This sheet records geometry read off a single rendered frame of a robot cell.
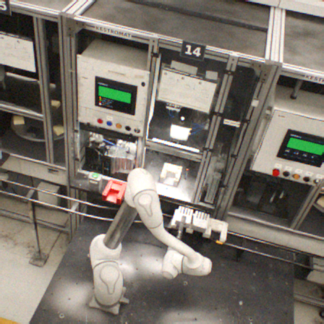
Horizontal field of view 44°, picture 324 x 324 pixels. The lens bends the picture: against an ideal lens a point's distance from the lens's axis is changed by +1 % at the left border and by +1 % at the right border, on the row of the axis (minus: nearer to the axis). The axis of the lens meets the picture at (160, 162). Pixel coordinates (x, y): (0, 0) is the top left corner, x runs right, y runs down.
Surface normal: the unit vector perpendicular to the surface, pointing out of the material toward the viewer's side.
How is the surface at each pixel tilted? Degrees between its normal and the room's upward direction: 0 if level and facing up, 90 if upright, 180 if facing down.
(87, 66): 90
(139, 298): 0
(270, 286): 0
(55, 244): 0
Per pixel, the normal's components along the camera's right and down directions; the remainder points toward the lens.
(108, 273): 0.15, -0.65
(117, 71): -0.24, 0.64
